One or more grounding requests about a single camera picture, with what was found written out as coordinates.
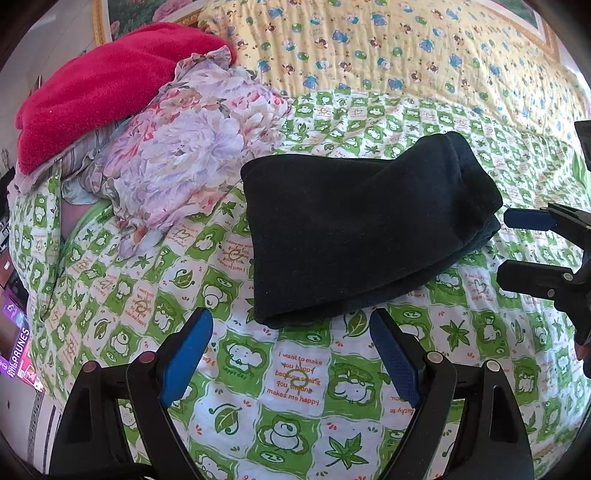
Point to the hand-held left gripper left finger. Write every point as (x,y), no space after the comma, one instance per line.
(189,350)

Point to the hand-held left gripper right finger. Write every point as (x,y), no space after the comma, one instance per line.
(392,355)

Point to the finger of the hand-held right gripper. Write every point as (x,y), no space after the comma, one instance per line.
(526,218)
(531,277)

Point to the dark pants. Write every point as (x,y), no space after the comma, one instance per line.
(351,221)

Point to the green printed bedsheet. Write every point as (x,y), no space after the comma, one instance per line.
(277,406)

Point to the purple printed box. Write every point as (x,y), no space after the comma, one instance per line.
(18,350)

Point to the floral ruffled cloth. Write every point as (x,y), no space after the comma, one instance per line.
(194,134)

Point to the grey striped cloth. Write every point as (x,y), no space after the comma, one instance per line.
(87,152)

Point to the yellow printed quilt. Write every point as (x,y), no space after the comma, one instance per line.
(369,50)

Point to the red fleece blanket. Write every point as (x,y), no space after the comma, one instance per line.
(101,87)

